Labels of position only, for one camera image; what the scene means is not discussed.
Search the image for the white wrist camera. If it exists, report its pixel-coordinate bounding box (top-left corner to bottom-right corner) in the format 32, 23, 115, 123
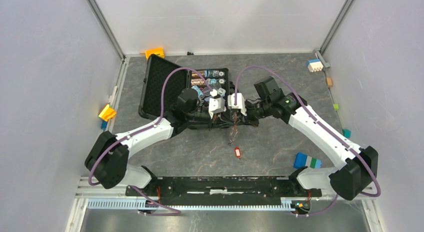
208, 97, 227, 119
227, 93, 247, 116

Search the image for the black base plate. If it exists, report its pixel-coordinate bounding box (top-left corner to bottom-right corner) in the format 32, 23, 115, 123
141, 176, 322, 206

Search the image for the blue white toy block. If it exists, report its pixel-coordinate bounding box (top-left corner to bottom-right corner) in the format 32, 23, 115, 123
307, 59, 324, 73

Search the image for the red keyring carabiner with rings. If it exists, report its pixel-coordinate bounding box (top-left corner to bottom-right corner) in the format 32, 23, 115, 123
228, 112, 239, 145

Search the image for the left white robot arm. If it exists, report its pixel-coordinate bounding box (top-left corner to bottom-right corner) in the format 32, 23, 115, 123
85, 88, 200, 196

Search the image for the yellow orange toy block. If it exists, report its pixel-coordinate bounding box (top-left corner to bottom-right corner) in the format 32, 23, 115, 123
98, 104, 117, 122

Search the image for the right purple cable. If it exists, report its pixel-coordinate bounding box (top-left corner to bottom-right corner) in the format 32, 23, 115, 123
233, 65, 382, 218

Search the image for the teal cube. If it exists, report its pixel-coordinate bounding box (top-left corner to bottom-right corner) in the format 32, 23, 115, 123
342, 128, 351, 138

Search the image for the red key tag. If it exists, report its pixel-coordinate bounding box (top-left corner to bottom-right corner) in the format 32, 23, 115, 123
234, 147, 242, 158

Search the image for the black poker chip case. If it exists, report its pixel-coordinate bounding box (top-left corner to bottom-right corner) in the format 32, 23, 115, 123
138, 55, 235, 129

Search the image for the small wooden cube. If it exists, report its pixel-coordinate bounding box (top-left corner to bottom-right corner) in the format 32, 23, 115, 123
326, 77, 333, 88

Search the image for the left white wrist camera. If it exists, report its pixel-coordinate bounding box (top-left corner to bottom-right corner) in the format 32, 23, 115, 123
208, 97, 227, 119

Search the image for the white cable comb rail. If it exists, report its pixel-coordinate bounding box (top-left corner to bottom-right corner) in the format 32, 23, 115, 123
87, 198, 295, 212

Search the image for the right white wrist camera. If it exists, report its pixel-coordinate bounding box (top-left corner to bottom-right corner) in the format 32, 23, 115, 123
227, 93, 247, 116

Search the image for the small blue block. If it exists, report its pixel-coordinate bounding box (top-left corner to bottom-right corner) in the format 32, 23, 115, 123
100, 121, 108, 131

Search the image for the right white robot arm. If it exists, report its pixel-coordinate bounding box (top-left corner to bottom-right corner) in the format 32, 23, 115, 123
228, 76, 379, 200

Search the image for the blue green brick stack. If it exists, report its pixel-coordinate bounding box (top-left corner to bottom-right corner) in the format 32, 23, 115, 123
293, 152, 322, 169

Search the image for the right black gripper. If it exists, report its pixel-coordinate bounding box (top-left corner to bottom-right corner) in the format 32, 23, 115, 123
235, 99, 271, 128

